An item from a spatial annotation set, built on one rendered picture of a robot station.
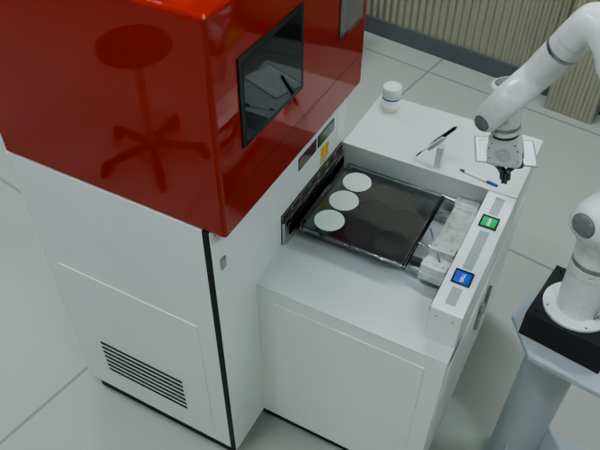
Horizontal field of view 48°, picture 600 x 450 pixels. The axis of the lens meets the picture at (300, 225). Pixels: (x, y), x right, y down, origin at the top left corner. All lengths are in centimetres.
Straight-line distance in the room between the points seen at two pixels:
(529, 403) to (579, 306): 48
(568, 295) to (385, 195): 69
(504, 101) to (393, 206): 61
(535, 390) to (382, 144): 96
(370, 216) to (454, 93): 240
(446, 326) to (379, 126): 87
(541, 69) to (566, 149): 245
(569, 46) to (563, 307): 72
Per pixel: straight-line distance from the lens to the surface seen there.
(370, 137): 244
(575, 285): 197
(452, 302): 195
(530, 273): 343
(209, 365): 224
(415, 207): 228
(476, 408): 291
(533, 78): 185
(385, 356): 207
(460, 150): 244
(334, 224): 219
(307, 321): 212
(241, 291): 204
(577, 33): 173
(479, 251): 210
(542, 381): 226
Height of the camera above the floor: 243
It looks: 44 degrees down
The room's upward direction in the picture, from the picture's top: straight up
